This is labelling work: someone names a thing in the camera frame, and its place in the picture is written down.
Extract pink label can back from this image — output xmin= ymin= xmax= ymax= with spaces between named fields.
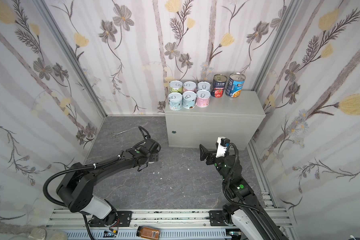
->
xmin=196 ymin=90 xmax=211 ymax=108

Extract pink label can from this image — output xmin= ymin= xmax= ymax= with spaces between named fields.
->
xmin=196 ymin=90 xmax=211 ymax=108
xmin=183 ymin=81 xmax=197 ymax=93

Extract orange brown bottle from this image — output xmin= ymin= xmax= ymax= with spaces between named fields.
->
xmin=137 ymin=226 xmax=160 ymax=240

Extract pink label can front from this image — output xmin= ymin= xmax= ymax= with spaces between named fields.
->
xmin=183 ymin=81 xmax=197 ymax=93

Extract green label can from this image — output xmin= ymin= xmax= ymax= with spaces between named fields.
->
xmin=169 ymin=81 xmax=183 ymax=94

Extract blue label can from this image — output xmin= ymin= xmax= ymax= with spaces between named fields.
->
xmin=226 ymin=73 xmax=246 ymax=98

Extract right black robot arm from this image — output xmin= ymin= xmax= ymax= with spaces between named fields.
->
xmin=200 ymin=143 xmax=288 ymax=240

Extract teal can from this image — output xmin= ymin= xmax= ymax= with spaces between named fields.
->
xmin=197 ymin=82 xmax=211 ymax=92
xmin=183 ymin=91 xmax=197 ymax=109
xmin=169 ymin=92 xmax=183 ymax=111

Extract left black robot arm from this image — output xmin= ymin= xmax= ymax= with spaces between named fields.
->
xmin=43 ymin=126 xmax=161 ymax=227

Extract grey metal cabinet box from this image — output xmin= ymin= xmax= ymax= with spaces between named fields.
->
xmin=165 ymin=91 xmax=266 ymax=150

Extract red dark label can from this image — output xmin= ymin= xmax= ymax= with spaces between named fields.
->
xmin=211 ymin=74 xmax=228 ymax=98

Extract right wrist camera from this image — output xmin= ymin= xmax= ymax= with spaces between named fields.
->
xmin=216 ymin=137 xmax=230 ymax=158

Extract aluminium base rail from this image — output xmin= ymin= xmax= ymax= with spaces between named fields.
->
xmin=46 ymin=208 xmax=289 ymax=240

